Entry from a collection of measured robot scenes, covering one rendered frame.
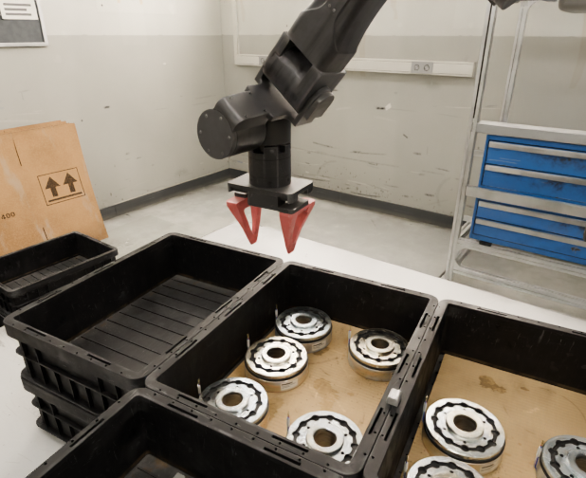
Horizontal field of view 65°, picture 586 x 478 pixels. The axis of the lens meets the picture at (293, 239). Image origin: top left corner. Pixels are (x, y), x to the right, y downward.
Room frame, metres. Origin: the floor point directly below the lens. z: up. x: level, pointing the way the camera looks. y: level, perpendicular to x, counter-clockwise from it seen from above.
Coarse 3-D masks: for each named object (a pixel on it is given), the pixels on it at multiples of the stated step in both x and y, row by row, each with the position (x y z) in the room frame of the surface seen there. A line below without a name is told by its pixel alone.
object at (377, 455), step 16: (448, 304) 0.65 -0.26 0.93; (464, 304) 0.64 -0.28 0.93; (432, 320) 0.60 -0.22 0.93; (512, 320) 0.60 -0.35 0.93; (528, 320) 0.60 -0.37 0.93; (432, 336) 0.56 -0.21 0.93; (576, 336) 0.56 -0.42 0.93; (416, 352) 0.52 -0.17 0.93; (416, 368) 0.50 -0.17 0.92; (400, 400) 0.43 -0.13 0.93; (400, 416) 0.40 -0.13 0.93; (384, 432) 0.38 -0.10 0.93; (384, 448) 0.36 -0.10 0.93; (368, 464) 0.34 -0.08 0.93
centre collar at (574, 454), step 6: (570, 450) 0.41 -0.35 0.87; (576, 450) 0.41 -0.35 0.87; (582, 450) 0.41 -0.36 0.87; (570, 456) 0.40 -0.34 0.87; (576, 456) 0.40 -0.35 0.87; (582, 456) 0.40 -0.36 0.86; (570, 462) 0.39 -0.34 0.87; (570, 468) 0.39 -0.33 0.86; (576, 468) 0.38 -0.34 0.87; (576, 474) 0.38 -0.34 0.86; (582, 474) 0.38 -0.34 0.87
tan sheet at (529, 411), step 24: (456, 360) 0.62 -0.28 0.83; (456, 384) 0.57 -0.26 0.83; (480, 384) 0.57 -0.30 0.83; (504, 384) 0.57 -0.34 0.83; (528, 384) 0.57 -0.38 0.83; (504, 408) 0.52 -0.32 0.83; (528, 408) 0.52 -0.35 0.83; (552, 408) 0.52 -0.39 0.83; (576, 408) 0.52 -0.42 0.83; (504, 432) 0.47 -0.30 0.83; (528, 432) 0.47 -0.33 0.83; (552, 432) 0.47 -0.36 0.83; (576, 432) 0.47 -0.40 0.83; (408, 456) 0.43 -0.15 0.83; (504, 456) 0.43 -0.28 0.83; (528, 456) 0.43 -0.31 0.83
